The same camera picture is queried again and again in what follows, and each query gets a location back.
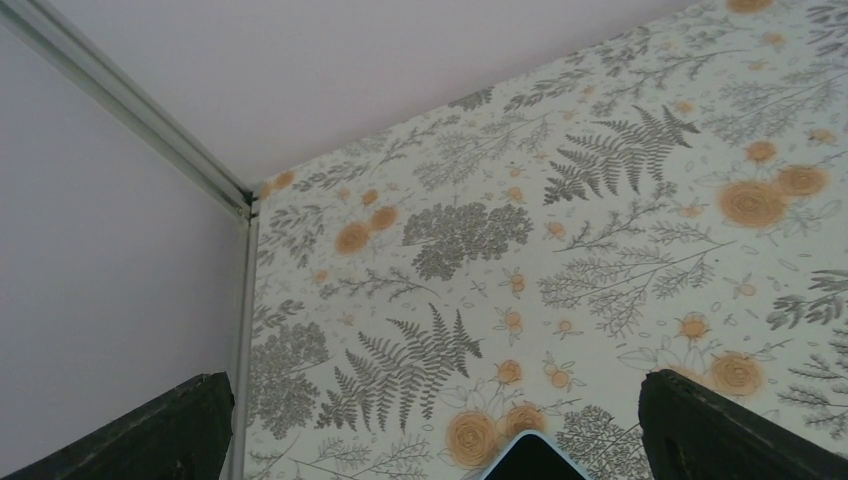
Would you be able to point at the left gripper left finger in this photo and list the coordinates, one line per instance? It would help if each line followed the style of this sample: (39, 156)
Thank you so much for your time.
(184, 433)

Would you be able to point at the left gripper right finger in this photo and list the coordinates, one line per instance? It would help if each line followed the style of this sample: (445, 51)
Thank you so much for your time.
(691, 432)

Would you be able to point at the phone in light blue case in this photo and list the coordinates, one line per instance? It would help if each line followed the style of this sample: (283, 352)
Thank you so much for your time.
(531, 455)

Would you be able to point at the floral patterned table mat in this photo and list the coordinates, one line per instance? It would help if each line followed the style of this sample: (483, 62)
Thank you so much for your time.
(672, 198)

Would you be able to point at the left aluminium corner post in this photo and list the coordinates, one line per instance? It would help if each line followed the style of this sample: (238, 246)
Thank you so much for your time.
(124, 243)

